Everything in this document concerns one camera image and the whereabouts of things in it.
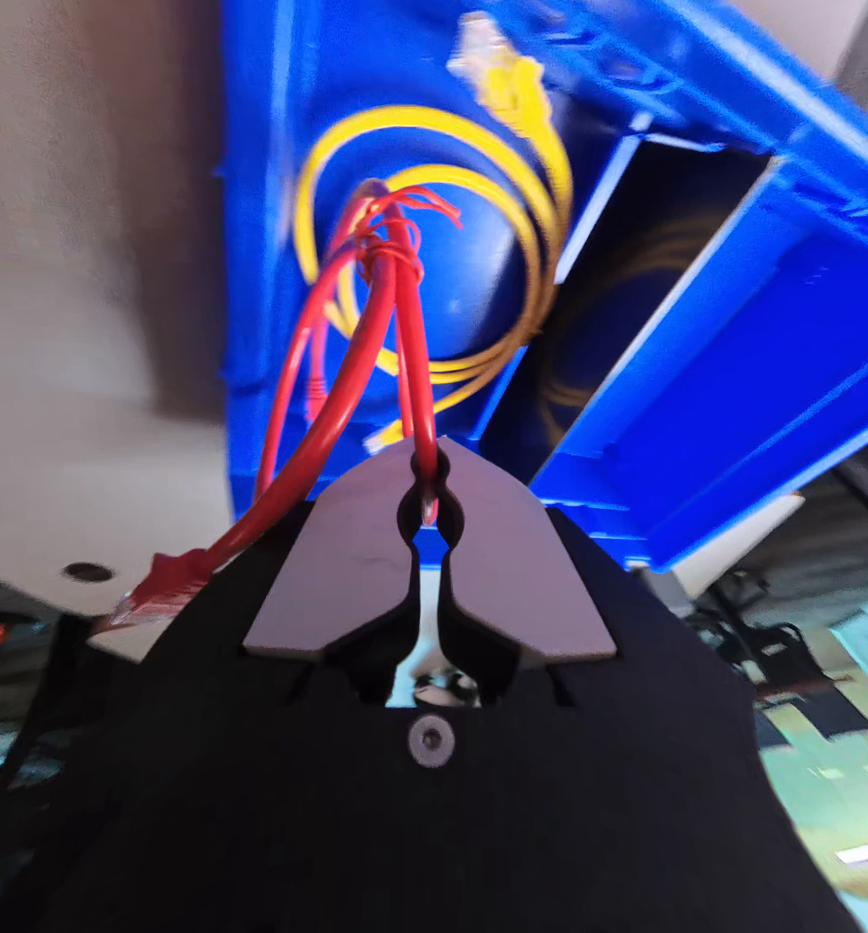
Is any red ethernet cable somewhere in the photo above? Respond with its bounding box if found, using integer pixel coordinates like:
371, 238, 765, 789
102, 184, 465, 631

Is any yellow ethernet cable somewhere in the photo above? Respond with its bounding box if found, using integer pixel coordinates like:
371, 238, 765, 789
291, 11, 575, 449

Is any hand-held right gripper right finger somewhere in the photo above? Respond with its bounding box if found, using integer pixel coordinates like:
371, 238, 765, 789
437, 436, 618, 668

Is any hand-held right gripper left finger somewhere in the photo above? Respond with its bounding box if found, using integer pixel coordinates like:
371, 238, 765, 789
243, 437, 422, 663

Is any blue plastic bin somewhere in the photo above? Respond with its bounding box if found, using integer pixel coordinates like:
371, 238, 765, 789
219, 0, 868, 573

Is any black bin divider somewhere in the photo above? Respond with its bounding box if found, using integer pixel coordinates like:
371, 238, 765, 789
481, 138, 773, 485

